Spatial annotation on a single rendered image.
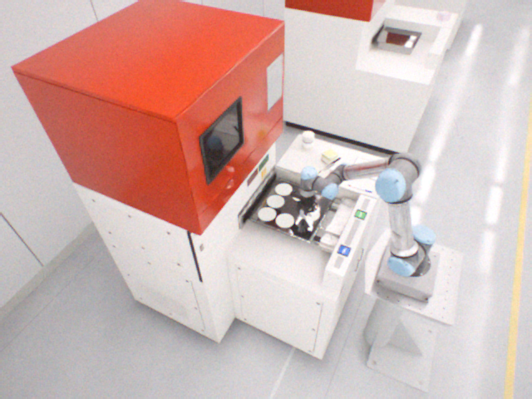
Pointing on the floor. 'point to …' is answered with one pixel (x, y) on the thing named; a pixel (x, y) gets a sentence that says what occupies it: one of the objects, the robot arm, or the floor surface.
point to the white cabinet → (291, 302)
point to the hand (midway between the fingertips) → (302, 215)
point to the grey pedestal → (398, 346)
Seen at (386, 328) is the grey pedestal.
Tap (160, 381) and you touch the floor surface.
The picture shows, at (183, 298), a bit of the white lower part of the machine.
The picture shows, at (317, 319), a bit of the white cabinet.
